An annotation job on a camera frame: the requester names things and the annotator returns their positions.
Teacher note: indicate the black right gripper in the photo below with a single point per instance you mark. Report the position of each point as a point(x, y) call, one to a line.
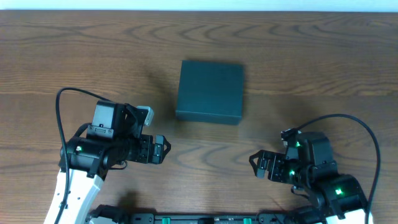
point(268, 165)

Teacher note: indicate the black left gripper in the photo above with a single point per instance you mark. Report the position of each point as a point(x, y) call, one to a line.
point(158, 149)

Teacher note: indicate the dark green box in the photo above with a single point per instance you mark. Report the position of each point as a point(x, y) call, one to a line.
point(210, 92)

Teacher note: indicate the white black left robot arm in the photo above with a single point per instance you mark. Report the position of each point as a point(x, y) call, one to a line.
point(85, 167)

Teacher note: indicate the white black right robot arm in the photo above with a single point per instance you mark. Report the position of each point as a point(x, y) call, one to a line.
point(333, 197)

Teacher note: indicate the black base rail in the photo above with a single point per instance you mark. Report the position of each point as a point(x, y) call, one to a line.
point(106, 214)

